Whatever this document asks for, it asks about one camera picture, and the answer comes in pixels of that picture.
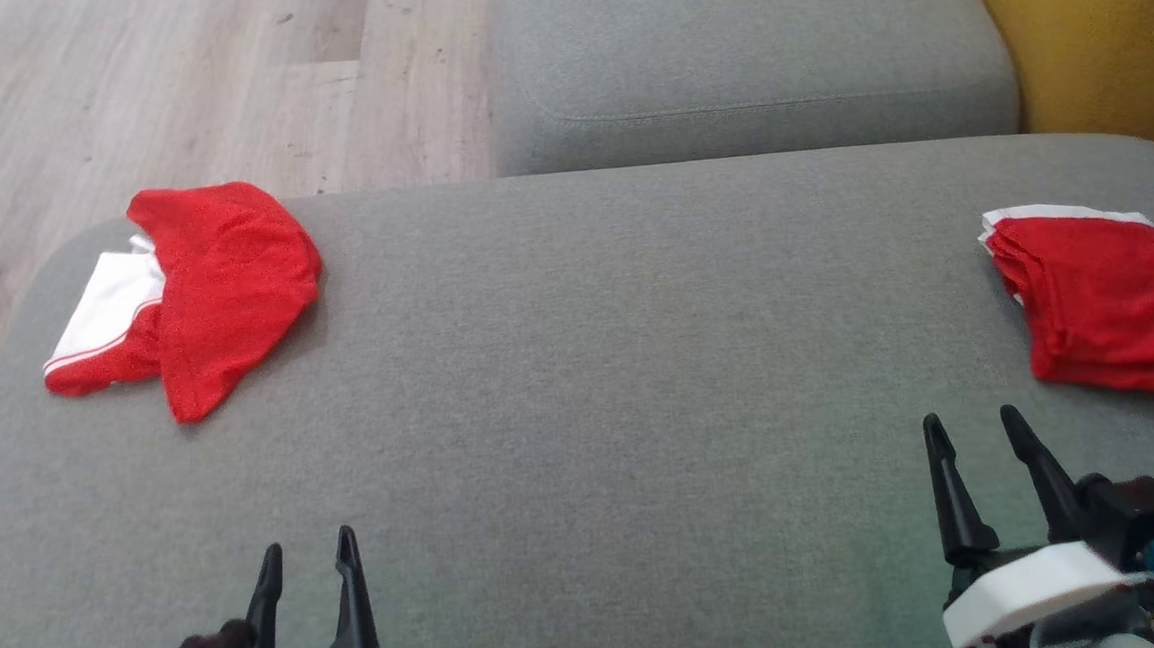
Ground grey sofa seat cushion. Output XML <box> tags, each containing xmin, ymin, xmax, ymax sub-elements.
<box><xmin>483</xmin><ymin>0</ymin><xmax>1024</xmax><ymax>178</ymax></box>

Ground wide yellow sofa backrest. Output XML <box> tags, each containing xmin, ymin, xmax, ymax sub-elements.
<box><xmin>951</xmin><ymin>0</ymin><xmax>1154</xmax><ymax>179</ymax></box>

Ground red white garment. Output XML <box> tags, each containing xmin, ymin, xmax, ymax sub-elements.
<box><xmin>32</xmin><ymin>177</ymin><xmax>332</xmax><ymax>434</ymax></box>

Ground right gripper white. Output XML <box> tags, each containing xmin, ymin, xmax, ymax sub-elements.
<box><xmin>922</xmin><ymin>396</ymin><xmax>1154</xmax><ymax>648</ymax></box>

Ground large grey sofa ottoman cushion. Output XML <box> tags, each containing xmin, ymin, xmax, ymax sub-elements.
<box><xmin>0</xmin><ymin>125</ymin><xmax>1154</xmax><ymax>648</ymax></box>

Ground red white shorts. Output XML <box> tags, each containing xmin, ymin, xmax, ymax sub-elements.
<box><xmin>977</xmin><ymin>197</ymin><xmax>1154</xmax><ymax>414</ymax></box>

